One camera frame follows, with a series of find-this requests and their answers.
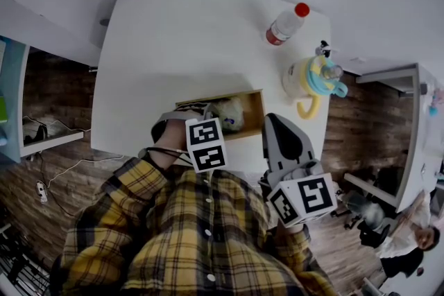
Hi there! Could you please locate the white power strip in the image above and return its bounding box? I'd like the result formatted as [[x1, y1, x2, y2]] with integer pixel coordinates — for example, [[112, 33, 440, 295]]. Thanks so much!
[[35, 181, 49, 204]]

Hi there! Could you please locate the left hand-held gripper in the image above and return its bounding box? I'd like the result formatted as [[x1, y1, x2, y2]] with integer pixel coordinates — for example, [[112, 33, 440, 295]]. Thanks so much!
[[151, 101, 228, 174]]

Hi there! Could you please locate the person's left forearm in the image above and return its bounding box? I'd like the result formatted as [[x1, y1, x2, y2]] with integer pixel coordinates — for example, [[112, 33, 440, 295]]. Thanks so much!
[[153, 119, 191, 171]]

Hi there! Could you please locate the black wrist strap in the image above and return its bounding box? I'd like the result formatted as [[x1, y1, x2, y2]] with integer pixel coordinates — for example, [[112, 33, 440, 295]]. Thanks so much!
[[137, 146, 190, 167]]

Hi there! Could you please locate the small black and white figurine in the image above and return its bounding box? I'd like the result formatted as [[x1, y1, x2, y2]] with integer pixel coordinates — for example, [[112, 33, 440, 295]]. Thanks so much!
[[314, 40, 333, 58]]

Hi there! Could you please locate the white floor cable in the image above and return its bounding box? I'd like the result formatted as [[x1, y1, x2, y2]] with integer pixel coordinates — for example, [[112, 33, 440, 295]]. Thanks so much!
[[44, 154, 126, 190]]

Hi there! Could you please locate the grey office chair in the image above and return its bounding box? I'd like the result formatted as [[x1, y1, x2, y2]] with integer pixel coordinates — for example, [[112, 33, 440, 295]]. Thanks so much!
[[331, 189, 393, 249]]

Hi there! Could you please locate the light blue shelf unit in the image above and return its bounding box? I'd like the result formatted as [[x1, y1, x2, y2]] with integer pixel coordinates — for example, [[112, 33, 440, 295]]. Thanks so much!
[[0, 35, 32, 164]]

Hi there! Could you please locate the black metal rack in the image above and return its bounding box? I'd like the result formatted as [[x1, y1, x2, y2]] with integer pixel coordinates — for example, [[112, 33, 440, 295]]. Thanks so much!
[[0, 221, 53, 296]]

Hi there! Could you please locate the sippy cup with yellow handle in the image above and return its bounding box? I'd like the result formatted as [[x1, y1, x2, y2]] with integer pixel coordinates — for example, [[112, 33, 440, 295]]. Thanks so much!
[[281, 55, 349, 121]]

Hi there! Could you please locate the white shelf board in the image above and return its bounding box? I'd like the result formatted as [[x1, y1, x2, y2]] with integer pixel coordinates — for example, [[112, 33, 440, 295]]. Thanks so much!
[[19, 128, 86, 157]]

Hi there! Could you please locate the wooden tissue holder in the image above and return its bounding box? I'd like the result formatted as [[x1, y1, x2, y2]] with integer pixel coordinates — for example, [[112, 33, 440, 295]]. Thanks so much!
[[175, 89, 267, 143]]

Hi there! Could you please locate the white office desk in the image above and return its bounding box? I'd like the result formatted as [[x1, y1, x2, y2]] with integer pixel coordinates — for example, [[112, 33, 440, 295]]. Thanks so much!
[[343, 62, 444, 214]]

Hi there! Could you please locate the white pack of tissues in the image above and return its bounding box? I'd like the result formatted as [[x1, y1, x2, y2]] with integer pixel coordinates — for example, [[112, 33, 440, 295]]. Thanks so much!
[[210, 96, 246, 132]]

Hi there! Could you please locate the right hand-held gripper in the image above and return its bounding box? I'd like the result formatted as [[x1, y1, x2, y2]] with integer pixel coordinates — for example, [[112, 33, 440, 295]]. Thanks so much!
[[259, 112, 339, 228]]

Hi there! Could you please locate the person's right forearm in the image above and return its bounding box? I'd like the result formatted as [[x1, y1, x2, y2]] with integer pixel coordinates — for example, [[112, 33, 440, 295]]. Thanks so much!
[[276, 222, 309, 236]]

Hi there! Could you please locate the yellow plaid shirt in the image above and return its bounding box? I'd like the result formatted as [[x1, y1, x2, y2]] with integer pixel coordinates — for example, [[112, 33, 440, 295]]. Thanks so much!
[[51, 156, 339, 296]]

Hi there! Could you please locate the clear bottle with red cap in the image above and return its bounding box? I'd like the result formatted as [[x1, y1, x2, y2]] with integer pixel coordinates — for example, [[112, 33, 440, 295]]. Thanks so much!
[[265, 2, 311, 47]]

